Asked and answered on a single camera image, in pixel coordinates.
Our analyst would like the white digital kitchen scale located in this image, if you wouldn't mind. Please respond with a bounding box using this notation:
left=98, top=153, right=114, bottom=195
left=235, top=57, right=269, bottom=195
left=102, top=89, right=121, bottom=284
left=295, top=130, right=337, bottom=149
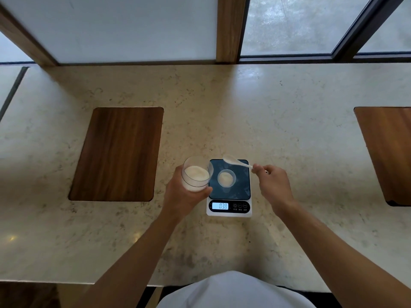
left=206, top=159, right=253, bottom=218

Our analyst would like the clear glass of white powder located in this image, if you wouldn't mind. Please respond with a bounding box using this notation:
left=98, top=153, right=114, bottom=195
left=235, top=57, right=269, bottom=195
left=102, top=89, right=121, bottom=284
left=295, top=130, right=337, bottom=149
left=181, top=156, right=214, bottom=192

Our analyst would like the person's white shirt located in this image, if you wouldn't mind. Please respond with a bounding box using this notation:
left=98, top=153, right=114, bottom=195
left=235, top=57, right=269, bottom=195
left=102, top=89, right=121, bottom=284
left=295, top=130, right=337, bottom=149
left=156, top=271, right=317, bottom=308

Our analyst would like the person's right hand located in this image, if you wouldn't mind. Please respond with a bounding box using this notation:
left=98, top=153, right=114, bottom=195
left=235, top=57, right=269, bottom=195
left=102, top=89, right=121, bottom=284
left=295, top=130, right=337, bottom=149
left=251, top=164, right=295, bottom=214

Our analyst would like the person's left forearm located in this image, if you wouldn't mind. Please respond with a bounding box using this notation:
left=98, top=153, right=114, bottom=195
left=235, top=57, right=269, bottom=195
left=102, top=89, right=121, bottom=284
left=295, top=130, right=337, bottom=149
left=74, top=208, right=181, bottom=308

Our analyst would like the wooden inlay panel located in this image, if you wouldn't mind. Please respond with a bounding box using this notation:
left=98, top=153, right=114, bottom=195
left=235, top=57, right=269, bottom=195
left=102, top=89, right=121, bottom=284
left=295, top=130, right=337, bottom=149
left=68, top=107, right=164, bottom=202
left=353, top=107, right=411, bottom=207

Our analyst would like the white plastic spoon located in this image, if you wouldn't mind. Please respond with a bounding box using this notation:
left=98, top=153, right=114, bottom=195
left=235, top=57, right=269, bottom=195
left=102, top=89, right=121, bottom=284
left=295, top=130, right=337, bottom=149
left=223, top=154, right=254, bottom=169

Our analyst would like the wooden window post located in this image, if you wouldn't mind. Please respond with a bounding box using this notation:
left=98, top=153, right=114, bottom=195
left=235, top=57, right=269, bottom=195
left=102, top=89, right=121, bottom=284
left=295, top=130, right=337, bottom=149
left=216, top=0, right=247, bottom=64
left=0, top=3, right=58, bottom=68

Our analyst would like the person's right forearm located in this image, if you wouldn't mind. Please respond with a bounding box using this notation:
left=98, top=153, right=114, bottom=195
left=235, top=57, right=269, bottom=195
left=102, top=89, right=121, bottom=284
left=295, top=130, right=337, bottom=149
left=273, top=200, right=411, bottom=308

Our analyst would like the dark metal window frame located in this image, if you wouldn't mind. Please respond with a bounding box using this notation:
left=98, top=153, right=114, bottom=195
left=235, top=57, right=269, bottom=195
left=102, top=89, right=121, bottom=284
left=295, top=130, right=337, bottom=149
left=238, top=0, right=411, bottom=63

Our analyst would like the person's left hand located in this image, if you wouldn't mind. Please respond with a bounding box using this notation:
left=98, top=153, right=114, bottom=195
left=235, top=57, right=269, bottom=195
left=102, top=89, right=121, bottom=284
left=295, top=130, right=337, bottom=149
left=163, top=165, right=213, bottom=222

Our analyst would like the small clear cup of powder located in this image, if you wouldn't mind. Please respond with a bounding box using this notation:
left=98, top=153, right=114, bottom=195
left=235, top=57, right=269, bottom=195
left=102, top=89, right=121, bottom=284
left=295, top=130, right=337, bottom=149
left=217, top=169, right=237, bottom=189

